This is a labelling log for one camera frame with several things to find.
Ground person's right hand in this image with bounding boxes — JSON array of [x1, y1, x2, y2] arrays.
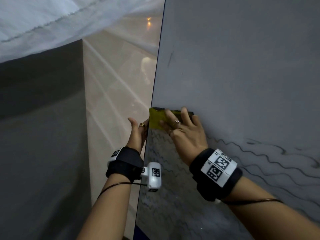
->
[[159, 106, 209, 167]]

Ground person's left hand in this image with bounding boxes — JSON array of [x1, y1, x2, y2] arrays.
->
[[126, 117, 150, 155]]

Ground yellow and black whiteboard eraser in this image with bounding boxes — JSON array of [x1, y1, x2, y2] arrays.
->
[[149, 107, 195, 130]]

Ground large scribbled whiteboard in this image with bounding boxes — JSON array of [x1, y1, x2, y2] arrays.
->
[[134, 0, 320, 240]]

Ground person's left forearm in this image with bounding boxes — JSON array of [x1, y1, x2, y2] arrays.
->
[[76, 173, 132, 240]]

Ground person's right forearm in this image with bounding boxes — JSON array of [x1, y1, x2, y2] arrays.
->
[[222, 176, 320, 240]]

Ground black wristband with marker tag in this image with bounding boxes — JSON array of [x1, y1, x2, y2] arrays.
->
[[189, 148, 243, 202], [105, 146, 144, 183]]

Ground grey partition panel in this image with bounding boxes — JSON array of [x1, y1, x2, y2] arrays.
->
[[0, 39, 92, 240]]

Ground white cloth sheet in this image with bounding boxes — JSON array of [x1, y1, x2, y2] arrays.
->
[[0, 0, 165, 64]]

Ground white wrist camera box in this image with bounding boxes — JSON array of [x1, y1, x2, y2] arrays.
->
[[140, 162, 162, 193]]

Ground thin black cable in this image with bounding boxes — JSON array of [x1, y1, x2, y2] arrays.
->
[[220, 198, 284, 206], [97, 182, 148, 200]]

